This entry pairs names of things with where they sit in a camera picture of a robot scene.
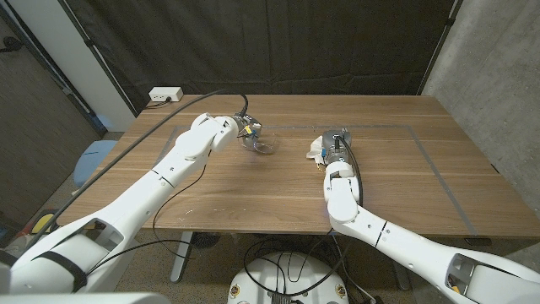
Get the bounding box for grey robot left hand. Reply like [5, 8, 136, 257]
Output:
[234, 113, 262, 149]

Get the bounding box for clear plastic glasses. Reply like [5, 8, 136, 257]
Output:
[240, 128, 279, 155]

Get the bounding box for white tissue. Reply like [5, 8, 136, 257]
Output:
[305, 137, 328, 161]

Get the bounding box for black round floor fan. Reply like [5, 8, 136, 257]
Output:
[192, 231, 223, 250]

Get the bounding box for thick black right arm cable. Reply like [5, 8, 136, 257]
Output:
[335, 135, 365, 208]

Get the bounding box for white power outlet box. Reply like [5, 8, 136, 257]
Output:
[148, 86, 184, 103]

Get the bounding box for black backdrop curtain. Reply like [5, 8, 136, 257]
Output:
[58, 0, 463, 114]

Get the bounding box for black backdrop stand pole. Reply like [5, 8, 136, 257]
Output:
[417, 0, 462, 96]
[57, 0, 138, 117]

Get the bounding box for light blue round stool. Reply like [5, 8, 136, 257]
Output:
[73, 139, 118, 188]

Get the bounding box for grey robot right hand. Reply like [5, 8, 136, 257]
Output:
[320, 128, 354, 166]

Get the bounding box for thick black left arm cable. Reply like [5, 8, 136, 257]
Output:
[24, 88, 250, 250]

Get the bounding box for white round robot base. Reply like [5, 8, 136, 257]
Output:
[227, 252, 350, 304]

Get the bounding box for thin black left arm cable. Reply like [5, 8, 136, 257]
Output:
[86, 164, 208, 275]

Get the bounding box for grey table leg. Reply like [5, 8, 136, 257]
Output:
[391, 268, 411, 291]

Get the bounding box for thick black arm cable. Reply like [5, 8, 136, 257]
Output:
[335, 135, 365, 208]
[24, 88, 250, 250]

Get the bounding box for white table leg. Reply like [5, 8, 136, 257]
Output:
[170, 231, 194, 283]

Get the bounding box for yellow and black floor item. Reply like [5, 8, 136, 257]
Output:
[31, 210, 58, 234]

